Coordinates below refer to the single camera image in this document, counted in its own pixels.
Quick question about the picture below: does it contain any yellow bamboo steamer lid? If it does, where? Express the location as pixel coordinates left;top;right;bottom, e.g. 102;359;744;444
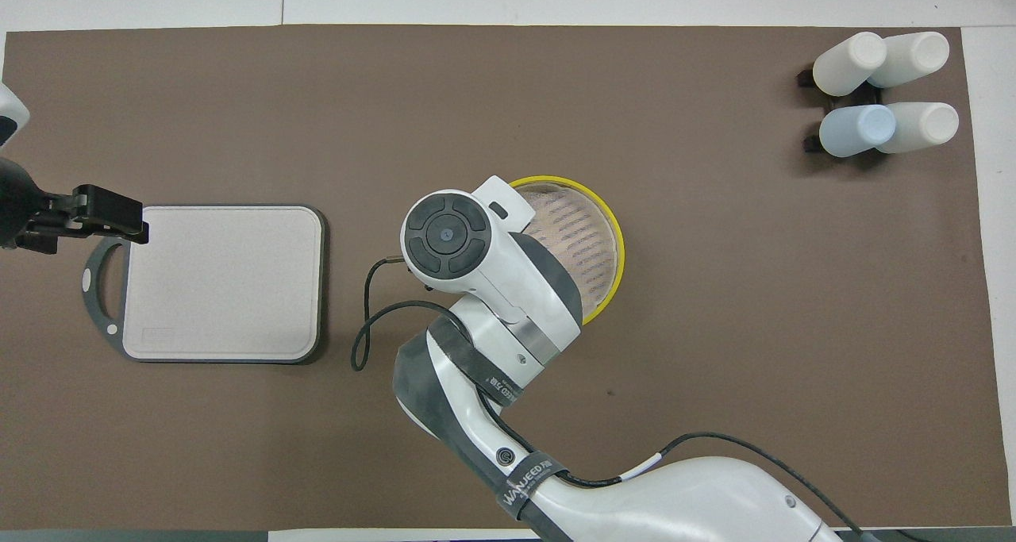
508;175;626;327

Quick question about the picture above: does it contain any grey cutting board dark rim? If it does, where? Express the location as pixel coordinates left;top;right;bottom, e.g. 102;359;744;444
81;203;327;365

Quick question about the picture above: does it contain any brown table mat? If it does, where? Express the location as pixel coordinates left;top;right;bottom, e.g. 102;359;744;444
0;24;993;531

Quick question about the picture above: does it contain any black cup rack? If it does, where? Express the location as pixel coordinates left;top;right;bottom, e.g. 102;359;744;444
797;65;883;155

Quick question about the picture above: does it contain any white plastic cup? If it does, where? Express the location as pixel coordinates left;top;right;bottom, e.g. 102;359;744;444
812;32;888;98
869;32;951;90
877;102;960;156

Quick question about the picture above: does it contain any light blue plastic cup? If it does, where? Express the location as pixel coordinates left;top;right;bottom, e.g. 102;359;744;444
818;104;898;160

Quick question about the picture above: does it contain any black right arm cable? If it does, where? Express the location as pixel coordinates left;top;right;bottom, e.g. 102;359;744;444
351;256;868;542

